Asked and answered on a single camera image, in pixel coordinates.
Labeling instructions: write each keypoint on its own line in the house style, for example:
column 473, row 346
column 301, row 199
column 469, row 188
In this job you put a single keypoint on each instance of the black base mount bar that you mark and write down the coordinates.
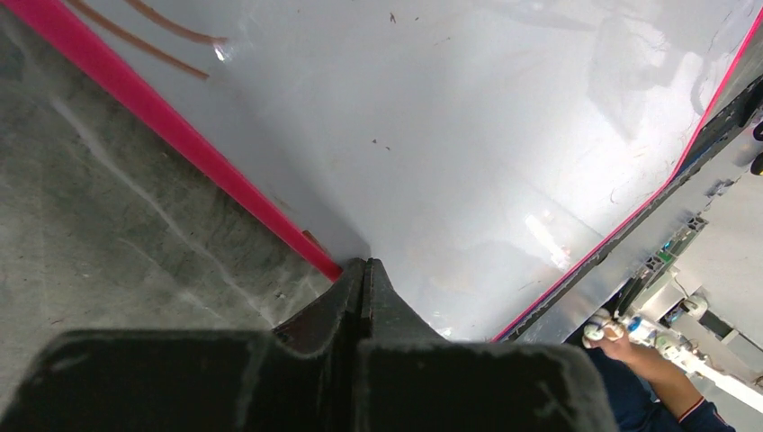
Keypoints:
column 740, row 112

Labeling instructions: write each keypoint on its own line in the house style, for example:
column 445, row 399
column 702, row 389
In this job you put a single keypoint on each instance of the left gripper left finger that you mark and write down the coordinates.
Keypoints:
column 295, row 377

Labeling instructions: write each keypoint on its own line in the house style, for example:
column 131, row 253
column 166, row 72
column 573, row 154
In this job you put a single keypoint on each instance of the red framed whiteboard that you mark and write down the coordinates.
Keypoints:
column 480, row 149

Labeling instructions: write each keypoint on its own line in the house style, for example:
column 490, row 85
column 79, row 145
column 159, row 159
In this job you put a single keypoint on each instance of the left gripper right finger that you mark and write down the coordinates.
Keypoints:
column 409, row 378

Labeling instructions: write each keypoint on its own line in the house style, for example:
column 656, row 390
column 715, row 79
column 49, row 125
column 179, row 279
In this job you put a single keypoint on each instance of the person in blue clothing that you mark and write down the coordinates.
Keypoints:
column 647, row 392

